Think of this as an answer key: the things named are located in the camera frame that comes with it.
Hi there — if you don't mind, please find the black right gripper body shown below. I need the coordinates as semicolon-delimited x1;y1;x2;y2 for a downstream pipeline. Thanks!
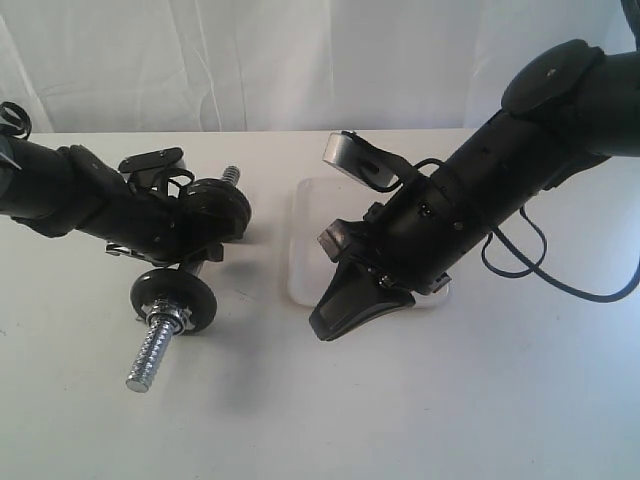
320;169;500;298

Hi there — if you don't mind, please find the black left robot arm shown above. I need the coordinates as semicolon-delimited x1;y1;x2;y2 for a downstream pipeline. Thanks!
1;135;251;266

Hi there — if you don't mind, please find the white plastic tray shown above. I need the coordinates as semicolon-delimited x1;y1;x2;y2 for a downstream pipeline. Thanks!
284;175;454;310

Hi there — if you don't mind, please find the black weight plate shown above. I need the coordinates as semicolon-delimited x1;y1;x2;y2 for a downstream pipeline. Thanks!
129;268;217;335
220;182;252;240
184;178;237;242

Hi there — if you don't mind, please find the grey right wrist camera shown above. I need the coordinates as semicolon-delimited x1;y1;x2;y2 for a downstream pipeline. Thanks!
322;131;418;193

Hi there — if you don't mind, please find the white backdrop curtain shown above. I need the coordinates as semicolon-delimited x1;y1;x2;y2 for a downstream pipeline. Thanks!
1;1;635;133

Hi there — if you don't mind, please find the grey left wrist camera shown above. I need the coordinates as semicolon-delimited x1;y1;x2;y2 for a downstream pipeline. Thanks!
118;147;189;191

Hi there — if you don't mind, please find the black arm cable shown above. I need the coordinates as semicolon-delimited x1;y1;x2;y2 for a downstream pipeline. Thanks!
0;101;34;139
479;204;640;303

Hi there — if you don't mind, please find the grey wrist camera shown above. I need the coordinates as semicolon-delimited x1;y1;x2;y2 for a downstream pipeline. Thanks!
118;147;189;191
322;131;418;193

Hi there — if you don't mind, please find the chrome dumbbell bar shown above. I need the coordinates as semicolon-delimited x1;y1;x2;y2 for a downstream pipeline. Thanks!
125;165;241;393

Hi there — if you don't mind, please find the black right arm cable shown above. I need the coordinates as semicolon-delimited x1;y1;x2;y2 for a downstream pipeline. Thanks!
479;204;640;303

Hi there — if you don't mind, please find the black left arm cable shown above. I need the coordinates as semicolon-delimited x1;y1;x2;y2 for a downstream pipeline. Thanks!
0;101;34;139

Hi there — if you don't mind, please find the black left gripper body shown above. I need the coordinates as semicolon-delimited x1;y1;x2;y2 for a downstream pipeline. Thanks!
94;184;200;264

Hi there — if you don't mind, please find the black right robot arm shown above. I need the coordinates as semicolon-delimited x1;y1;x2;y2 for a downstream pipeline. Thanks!
309;40;639;341

